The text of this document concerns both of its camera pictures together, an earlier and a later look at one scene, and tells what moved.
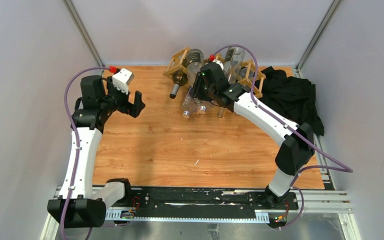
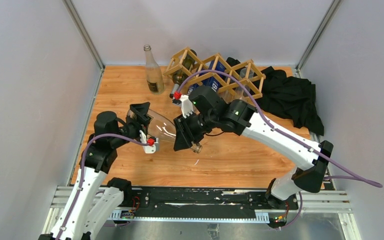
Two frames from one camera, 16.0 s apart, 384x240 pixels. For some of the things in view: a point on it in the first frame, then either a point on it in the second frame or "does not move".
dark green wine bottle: x=180 y=77 does not move
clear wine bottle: x=233 y=60 to x=162 y=127
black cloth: x=292 y=97 does not move
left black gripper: x=128 y=107 to x=141 y=110
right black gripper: x=196 y=90 to x=185 y=137
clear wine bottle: x=194 y=59 to x=154 y=73
